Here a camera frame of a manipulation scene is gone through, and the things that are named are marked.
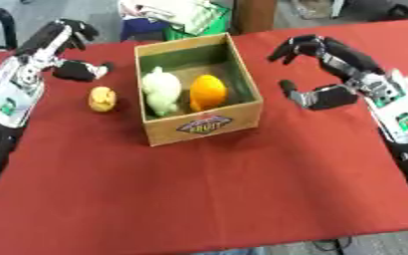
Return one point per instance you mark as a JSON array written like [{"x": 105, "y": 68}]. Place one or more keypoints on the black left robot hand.
[{"x": 45, "y": 38}]

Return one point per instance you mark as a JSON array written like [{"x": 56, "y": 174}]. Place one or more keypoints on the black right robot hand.
[{"x": 344, "y": 59}]

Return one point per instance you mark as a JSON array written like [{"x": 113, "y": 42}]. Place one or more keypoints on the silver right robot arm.
[{"x": 402, "y": 126}]

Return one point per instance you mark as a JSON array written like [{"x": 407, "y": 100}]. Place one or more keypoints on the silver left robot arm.
[{"x": 7, "y": 109}]

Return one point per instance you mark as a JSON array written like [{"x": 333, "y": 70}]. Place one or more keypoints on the tan cardboard box green inside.
[{"x": 199, "y": 89}]

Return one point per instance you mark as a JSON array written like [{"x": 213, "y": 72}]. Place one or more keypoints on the black chair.
[{"x": 1, "y": 25}]

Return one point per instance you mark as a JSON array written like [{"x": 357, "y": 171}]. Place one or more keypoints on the yellow toy fruit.
[{"x": 102, "y": 99}]

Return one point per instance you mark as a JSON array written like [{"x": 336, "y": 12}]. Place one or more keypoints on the pale green soft toy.
[{"x": 161, "y": 91}]

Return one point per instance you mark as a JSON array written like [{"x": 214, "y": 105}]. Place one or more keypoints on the orange toy fruit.
[{"x": 207, "y": 92}]

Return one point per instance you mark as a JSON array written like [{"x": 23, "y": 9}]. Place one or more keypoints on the green bag with white cloth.
[{"x": 184, "y": 15}]

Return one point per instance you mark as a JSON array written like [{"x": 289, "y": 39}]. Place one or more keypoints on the brown wooden post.
[{"x": 255, "y": 15}]

